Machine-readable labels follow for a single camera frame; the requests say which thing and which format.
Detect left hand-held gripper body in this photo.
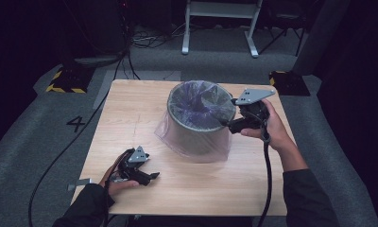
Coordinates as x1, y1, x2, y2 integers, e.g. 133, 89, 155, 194
115, 145, 151, 183

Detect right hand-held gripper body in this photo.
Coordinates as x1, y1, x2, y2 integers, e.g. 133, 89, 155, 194
231, 88, 277, 134

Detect purple plastic bag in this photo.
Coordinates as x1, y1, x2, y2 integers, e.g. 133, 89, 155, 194
153, 79, 238, 165

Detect green round bin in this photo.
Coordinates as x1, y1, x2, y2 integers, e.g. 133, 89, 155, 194
166, 79, 237, 157

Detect person's left hand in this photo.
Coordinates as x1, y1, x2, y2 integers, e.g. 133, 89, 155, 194
98, 165, 141, 197

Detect person's right hand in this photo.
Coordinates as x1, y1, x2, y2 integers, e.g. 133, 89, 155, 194
239, 98, 297, 153

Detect black yellow striped base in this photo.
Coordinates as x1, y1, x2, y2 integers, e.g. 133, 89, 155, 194
45, 65, 95, 95
268, 70, 312, 97

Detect black tripod legs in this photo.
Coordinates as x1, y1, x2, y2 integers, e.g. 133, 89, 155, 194
257, 12, 306, 58

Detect grey pillar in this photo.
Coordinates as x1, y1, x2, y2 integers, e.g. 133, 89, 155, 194
292, 0, 352, 77

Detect white metal stand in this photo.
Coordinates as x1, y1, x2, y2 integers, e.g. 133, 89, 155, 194
180, 0, 264, 60

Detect black equipment stand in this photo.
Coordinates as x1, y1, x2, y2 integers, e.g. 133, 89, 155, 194
60, 0, 131, 69

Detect left hand-held gripper cable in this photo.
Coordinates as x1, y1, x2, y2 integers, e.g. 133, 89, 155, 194
102, 148, 131, 227

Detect hand-held gripper cable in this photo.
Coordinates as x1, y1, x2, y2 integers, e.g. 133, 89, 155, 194
102, 148, 131, 227
256, 119, 274, 227

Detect metal table bracket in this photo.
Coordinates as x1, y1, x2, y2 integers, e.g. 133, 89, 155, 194
66, 178, 93, 192

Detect right hand-held gripper cable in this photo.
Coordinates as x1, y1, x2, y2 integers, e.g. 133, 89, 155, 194
256, 119, 274, 227

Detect long black floor cable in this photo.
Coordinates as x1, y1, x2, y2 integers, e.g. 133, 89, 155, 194
27, 46, 131, 227

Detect bundle of floor cables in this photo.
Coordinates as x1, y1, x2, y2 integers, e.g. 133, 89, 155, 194
129, 23, 191, 50

